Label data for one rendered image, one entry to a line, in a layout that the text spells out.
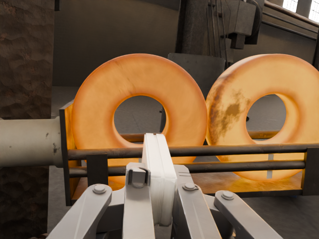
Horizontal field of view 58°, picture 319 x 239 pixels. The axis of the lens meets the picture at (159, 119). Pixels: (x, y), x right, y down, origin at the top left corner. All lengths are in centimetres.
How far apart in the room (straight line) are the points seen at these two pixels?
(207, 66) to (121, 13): 531
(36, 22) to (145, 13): 775
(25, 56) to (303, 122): 44
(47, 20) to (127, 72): 28
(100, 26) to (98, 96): 717
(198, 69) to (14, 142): 246
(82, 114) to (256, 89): 20
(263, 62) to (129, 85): 15
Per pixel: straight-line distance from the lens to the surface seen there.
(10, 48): 55
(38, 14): 56
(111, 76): 32
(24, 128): 35
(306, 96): 38
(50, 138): 33
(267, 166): 35
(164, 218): 16
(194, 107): 33
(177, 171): 18
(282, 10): 1242
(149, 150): 18
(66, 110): 32
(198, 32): 441
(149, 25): 833
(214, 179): 38
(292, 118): 39
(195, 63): 272
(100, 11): 751
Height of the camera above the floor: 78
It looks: 11 degrees down
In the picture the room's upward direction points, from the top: 6 degrees clockwise
